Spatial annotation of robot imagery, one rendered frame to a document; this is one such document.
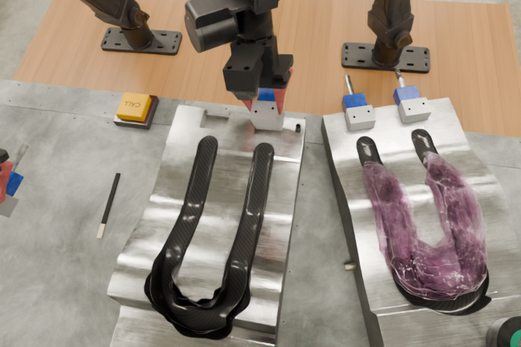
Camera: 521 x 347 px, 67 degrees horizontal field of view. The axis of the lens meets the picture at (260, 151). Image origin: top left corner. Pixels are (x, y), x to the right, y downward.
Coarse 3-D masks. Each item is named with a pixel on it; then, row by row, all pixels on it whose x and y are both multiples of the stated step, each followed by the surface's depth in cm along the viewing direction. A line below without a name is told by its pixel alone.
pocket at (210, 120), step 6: (204, 114) 78; (210, 114) 79; (216, 114) 79; (222, 114) 79; (204, 120) 79; (210, 120) 80; (216, 120) 80; (222, 120) 80; (204, 126) 79; (210, 126) 79; (216, 126) 79; (222, 126) 79
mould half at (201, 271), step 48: (192, 144) 75; (240, 144) 74; (288, 144) 73; (240, 192) 70; (288, 192) 70; (144, 240) 64; (192, 240) 64; (288, 240) 65; (192, 288) 58; (144, 336) 63; (240, 336) 62
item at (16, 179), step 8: (24, 144) 73; (24, 152) 73; (16, 160) 72; (16, 176) 70; (8, 184) 69; (16, 184) 71; (8, 192) 69; (8, 200) 69; (16, 200) 71; (0, 208) 68; (8, 208) 70; (8, 216) 70
